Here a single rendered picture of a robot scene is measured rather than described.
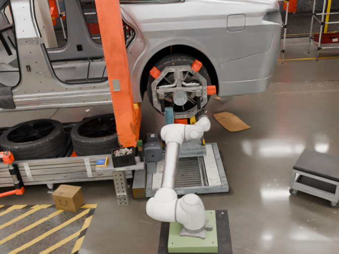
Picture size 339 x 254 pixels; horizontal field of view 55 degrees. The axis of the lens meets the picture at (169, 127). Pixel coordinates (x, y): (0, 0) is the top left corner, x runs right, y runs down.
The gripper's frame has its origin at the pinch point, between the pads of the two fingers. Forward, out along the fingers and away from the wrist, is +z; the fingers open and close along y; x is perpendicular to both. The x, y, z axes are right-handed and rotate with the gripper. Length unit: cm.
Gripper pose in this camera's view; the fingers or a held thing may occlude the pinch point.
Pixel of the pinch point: (201, 109)
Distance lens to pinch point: 335.4
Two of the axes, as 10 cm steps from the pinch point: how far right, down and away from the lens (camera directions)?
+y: 6.5, -6.8, -3.4
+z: -0.1, -4.6, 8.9
